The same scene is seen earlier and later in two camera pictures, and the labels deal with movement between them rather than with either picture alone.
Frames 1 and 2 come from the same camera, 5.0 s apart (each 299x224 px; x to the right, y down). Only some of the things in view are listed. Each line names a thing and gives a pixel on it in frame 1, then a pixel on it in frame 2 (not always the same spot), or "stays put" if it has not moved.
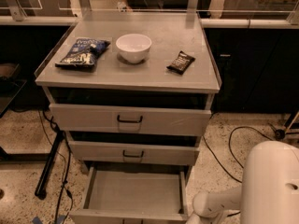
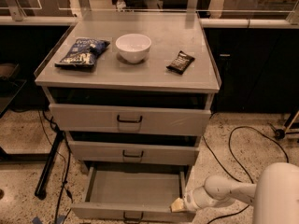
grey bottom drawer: x=135 y=195 stays put
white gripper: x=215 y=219 → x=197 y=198
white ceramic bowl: x=134 y=48 stays put
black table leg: x=40 y=190 stays put
